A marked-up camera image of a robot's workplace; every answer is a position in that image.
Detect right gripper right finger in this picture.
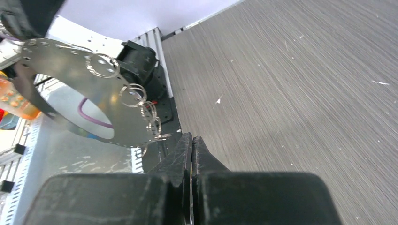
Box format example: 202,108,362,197
192,136,342,225

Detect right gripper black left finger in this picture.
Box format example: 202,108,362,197
23,133,193,225

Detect silver keyring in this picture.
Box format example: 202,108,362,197
84,53,120,78
119,83,148,108

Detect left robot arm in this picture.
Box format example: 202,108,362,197
47,16,168,101

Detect orange drink bottle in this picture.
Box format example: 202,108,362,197
0,71,41,120

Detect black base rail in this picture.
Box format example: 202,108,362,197
142,64,182,173

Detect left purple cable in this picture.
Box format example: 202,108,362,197
77,97,115,129

